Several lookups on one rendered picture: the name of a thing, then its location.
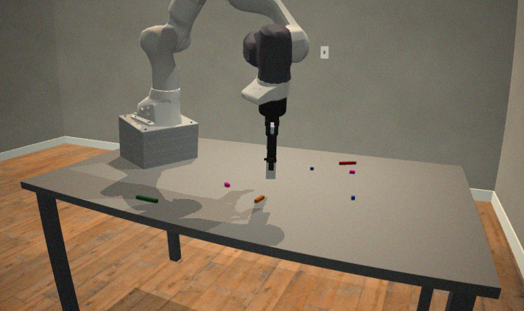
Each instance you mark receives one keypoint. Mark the green rod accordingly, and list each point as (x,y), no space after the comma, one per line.
(148,199)

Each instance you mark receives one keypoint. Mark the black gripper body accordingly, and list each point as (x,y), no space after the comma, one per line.
(273,110)

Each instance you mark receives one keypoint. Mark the orange rod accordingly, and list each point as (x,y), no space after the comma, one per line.
(260,198)

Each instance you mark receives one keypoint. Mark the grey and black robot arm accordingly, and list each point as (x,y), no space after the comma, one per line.
(272,50)

